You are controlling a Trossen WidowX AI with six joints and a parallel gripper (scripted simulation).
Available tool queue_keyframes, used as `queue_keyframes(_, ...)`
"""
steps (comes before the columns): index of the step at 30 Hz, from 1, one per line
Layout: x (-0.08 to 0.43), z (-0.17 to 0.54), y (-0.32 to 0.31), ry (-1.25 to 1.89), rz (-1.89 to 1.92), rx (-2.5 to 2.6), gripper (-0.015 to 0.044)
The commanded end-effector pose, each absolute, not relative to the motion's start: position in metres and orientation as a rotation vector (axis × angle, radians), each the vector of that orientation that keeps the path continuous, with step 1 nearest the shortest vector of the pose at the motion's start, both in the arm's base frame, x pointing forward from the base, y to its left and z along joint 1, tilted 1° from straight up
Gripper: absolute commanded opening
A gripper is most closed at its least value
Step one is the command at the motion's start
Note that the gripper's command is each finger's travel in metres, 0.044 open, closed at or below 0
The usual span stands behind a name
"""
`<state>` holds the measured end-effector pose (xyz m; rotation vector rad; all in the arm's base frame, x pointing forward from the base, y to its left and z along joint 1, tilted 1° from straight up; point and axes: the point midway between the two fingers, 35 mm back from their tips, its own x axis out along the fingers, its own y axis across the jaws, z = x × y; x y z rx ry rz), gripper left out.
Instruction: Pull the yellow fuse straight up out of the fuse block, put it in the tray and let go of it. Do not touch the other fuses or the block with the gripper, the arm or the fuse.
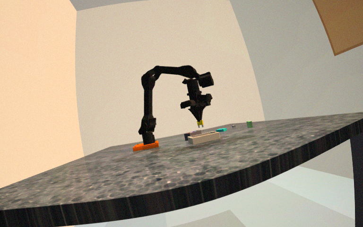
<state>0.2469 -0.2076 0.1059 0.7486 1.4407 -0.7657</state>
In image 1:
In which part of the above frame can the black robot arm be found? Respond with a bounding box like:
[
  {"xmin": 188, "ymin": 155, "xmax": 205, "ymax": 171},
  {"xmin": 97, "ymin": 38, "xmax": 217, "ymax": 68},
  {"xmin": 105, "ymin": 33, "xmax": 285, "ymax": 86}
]
[{"xmin": 138, "ymin": 65, "xmax": 214, "ymax": 145}]

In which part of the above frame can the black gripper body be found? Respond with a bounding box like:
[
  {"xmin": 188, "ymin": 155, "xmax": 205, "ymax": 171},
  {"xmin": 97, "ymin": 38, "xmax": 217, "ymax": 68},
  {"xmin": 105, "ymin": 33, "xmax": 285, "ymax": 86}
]
[{"xmin": 180, "ymin": 89, "xmax": 211, "ymax": 109}]

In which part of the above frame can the green rectangular block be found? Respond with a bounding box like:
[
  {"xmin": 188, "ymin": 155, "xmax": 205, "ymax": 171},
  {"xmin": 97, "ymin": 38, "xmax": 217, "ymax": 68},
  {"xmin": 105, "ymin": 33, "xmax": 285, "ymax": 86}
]
[{"xmin": 246, "ymin": 121, "xmax": 253, "ymax": 128}]

